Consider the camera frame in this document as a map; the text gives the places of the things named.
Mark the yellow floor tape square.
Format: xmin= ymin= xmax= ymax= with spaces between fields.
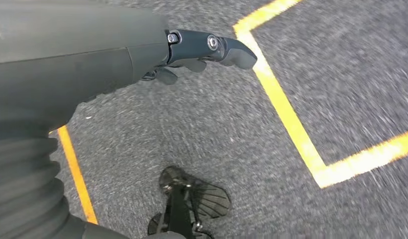
xmin=48 ymin=125 xmax=99 ymax=226

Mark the person's leg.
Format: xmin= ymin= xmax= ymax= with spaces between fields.
xmin=167 ymin=184 xmax=196 ymax=239

